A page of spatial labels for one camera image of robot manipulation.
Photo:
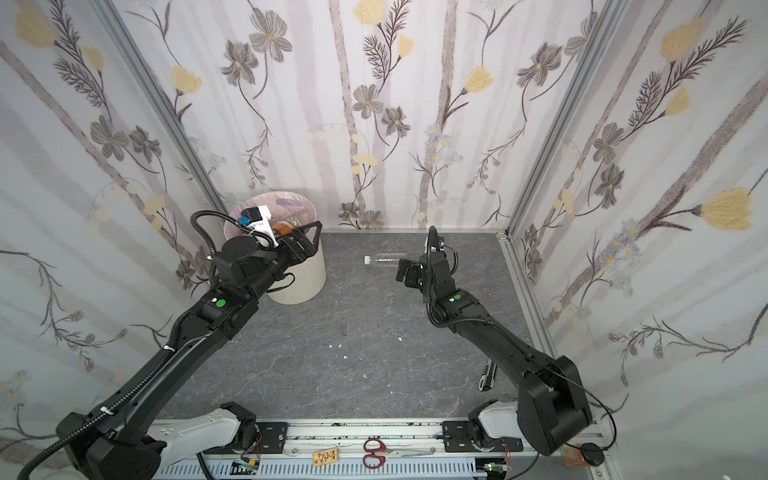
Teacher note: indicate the red handled scissors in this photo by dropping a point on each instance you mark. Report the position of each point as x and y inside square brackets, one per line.
[376, 453]

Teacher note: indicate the small brown tea bottle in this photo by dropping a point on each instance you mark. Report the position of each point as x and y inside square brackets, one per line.
[282, 228]

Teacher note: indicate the small yellow tag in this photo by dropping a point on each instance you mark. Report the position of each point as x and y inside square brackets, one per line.
[325, 457]

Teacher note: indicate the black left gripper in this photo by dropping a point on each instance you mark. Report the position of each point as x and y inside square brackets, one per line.
[301, 243]

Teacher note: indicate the clear ribbed white-cap bottle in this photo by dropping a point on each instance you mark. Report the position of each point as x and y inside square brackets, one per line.
[384, 259]

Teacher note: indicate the cream waste bin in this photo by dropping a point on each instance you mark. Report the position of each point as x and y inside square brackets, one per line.
[302, 282]

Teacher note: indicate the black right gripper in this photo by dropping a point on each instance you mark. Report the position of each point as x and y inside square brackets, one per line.
[424, 267]

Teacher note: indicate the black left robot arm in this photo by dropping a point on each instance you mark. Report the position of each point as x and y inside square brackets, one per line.
[118, 438]

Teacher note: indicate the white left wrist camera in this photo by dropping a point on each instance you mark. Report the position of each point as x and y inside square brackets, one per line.
[255, 222]

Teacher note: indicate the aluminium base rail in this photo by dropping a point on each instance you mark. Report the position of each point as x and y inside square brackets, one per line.
[285, 447]

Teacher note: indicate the amber jar black lid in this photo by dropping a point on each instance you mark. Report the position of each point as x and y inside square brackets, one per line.
[583, 455]

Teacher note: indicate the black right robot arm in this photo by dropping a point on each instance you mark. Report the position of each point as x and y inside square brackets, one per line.
[552, 403]

